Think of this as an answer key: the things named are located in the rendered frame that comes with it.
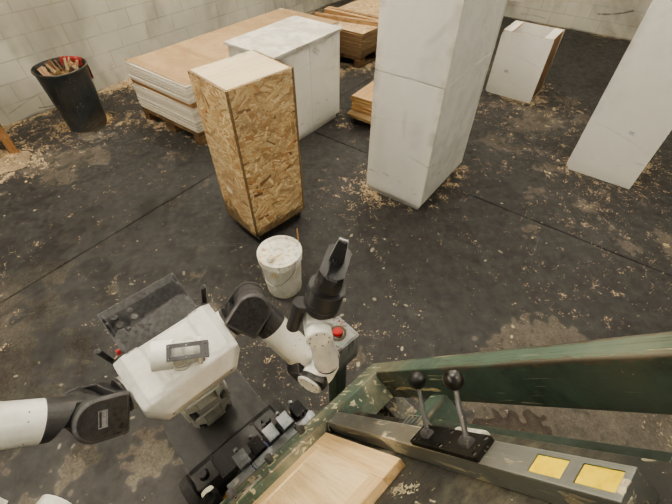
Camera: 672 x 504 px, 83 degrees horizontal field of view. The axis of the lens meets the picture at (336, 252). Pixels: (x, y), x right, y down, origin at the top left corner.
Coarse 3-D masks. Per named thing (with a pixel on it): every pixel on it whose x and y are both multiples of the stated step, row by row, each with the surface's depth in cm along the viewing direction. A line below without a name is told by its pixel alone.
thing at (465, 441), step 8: (448, 376) 66; (456, 376) 66; (448, 384) 66; (456, 384) 65; (456, 392) 66; (456, 400) 66; (464, 416) 65; (464, 424) 65; (464, 432) 64; (464, 440) 64; (472, 440) 63
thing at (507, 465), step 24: (336, 432) 122; (360, 432) 101; (384, 432) 90; (408, 432) 83; (432, 456) 72; (504, 456) 57; (528, 456) 54; (552, 456) 51; (576, 456) 49; (504, 480) 56; (528, 480) 51; (552, 480) 48; (624, 480) 42
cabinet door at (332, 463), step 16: (320, 448) 113; (336, 448) 106; (352, 448) 99; (368, 448) 93; (304, 464) 111; (320, 464) 104; (336, 464) 98; (352, 464) 91; (368, 464) 86; (384, 464) 82; (400, 464) 79; (288, 480) 108; (304, 480) 101; (320, 480) 95; (336, 480) 90; (352, 480) 85; (368, 480) 80; (384, 480) 77; (272, 496) 106; (288, 496) 99; (304, 496) 93; (320, 496) 88; (336, 496) 83; (352, 496) 79; (368, 496) 75
